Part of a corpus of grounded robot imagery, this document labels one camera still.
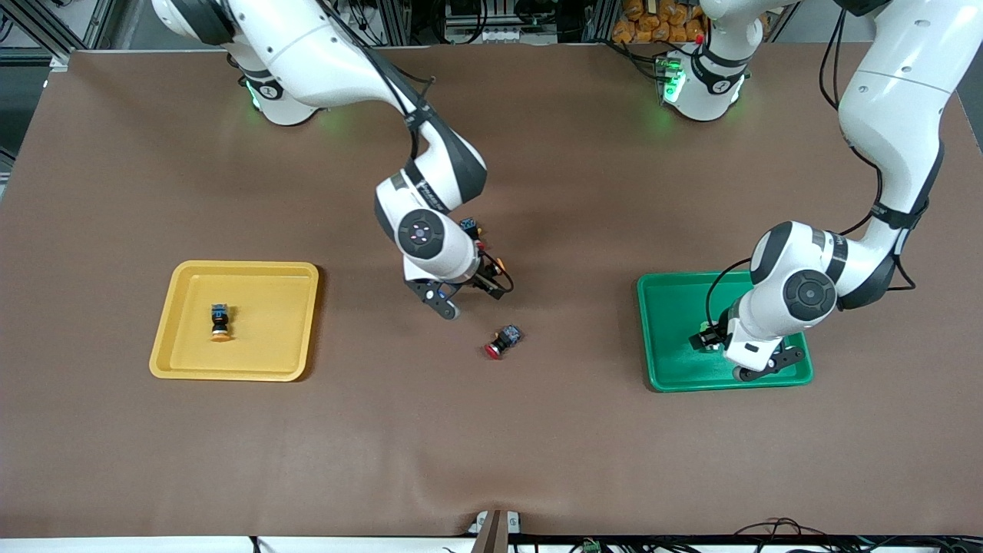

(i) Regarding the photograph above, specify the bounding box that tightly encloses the green plastic tray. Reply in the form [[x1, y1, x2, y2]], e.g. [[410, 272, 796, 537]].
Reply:
[[636, 270, 815, 393]]

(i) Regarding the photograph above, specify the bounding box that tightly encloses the red push button black base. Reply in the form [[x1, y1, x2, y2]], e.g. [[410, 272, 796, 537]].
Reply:
[[485, 323, 525, 360]]

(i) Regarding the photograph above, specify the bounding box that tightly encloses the brown table mat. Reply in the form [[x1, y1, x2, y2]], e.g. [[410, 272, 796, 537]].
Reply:
[[0, 42, 983, 538]]

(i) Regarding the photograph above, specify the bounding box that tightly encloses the yellow plastic tray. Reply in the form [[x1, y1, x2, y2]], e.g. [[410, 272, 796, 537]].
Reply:
[[148, 260, 321, 382]]

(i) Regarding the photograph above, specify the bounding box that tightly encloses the aluminium equipment rack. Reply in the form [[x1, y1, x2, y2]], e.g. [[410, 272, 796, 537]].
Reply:
[[399, 0, 615, 45]]

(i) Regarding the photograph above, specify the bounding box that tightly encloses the orange objects pile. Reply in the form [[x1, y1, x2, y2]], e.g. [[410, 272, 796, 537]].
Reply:
[[612, 0, 707, 45]]

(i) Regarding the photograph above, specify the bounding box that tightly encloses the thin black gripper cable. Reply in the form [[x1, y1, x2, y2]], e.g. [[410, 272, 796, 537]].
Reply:
[[705, 257, 753, 327]]

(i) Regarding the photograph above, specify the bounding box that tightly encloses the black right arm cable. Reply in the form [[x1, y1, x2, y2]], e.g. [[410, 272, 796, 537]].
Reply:
[[315, 0, 440, 158]]

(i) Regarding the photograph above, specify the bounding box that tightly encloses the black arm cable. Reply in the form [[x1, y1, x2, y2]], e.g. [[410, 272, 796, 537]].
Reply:
[[315, 0, 440, 158], [818, 8, 918, 293]]

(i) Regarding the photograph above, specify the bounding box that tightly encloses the black cable bundle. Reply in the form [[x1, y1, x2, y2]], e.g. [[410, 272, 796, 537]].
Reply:
[[730, 518, 983, 553]]

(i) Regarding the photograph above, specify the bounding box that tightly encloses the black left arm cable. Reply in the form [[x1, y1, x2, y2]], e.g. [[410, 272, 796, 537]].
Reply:
[[818, 8, 918, 293]]

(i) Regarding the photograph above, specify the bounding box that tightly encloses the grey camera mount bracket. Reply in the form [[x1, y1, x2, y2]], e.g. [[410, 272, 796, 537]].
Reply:
[[467, 509, 523, 553]]

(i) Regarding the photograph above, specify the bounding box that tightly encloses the aluminium frame strut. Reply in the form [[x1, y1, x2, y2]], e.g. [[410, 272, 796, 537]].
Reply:
[[0, 0, 116, 66]]

